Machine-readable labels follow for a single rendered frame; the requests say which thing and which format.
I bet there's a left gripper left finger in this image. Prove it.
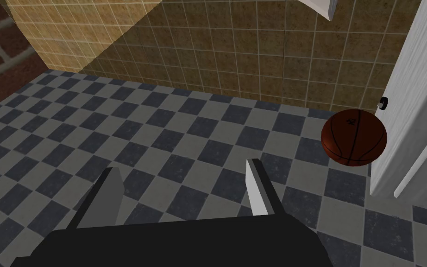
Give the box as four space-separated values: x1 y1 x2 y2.
66 166 126 230

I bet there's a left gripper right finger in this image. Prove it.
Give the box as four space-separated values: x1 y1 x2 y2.
245 159 286 217

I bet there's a brown ball door knob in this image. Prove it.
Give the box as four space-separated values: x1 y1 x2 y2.
320 97 389 167

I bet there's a white wall fixture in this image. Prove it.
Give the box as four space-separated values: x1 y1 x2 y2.
298 0 339 21

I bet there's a white door leaf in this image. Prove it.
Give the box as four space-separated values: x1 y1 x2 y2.
369 0 427 216

